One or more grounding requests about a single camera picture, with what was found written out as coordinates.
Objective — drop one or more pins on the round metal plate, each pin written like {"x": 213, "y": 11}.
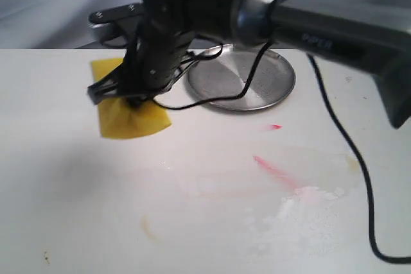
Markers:
{"x": 226, "y": 75}

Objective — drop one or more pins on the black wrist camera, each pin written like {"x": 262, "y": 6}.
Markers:
{"x": 114, "y": 27}

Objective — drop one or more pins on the yellow sponge block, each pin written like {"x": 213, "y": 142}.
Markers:
{"x": 119, "y": 120}

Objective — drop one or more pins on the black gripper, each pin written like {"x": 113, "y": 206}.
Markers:
{"x": 167, "y": 29}

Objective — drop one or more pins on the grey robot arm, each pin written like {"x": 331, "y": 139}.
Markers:
{"x": 373, "y": 39}

